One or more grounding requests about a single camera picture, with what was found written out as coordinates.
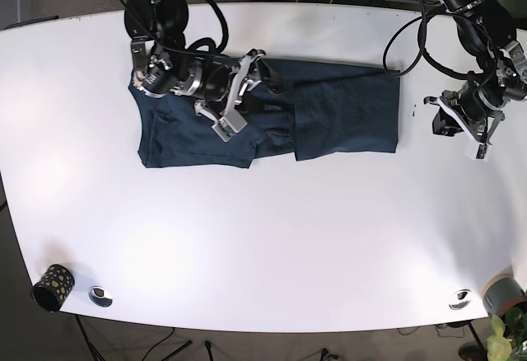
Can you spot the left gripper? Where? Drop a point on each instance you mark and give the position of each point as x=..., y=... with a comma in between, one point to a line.
x=464, y=112

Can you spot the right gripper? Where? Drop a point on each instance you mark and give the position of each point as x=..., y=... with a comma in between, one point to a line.
x=224, y=89

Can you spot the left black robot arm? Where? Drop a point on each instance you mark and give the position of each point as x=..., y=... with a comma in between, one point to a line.
x=486, y=31

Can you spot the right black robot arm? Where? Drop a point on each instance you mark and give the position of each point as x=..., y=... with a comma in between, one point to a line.
x=164, y=63

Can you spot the right silver table grommet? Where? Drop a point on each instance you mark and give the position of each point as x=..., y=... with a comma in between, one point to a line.
x=460, y=299

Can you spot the silver table grommet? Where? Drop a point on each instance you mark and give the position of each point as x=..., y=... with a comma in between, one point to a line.
x=460, y=299
x=100, y=297

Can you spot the grey flower pot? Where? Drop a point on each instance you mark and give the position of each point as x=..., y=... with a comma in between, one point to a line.
x=502, y=293

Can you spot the green potted plant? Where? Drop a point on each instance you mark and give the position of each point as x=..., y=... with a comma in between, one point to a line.
x=507, y=341

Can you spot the left silver table grommet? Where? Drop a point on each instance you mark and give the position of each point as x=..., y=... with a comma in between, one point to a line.
x=100, y=297

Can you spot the black gold-dotted cup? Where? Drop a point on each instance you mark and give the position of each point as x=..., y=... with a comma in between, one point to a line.
x=53, y=288

